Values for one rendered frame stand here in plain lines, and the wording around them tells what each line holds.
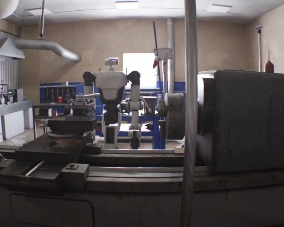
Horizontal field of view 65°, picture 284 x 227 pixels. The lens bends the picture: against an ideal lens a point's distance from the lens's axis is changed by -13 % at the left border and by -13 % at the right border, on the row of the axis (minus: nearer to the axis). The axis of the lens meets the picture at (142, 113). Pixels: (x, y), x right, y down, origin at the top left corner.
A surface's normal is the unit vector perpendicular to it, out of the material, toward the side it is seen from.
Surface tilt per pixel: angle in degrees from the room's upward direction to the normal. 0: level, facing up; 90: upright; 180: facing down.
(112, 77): 90
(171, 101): 46
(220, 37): 90
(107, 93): 90
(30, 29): 90
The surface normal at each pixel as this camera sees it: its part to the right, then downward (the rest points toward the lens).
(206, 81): 0.00, -0.65
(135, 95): -0.04, 0.12
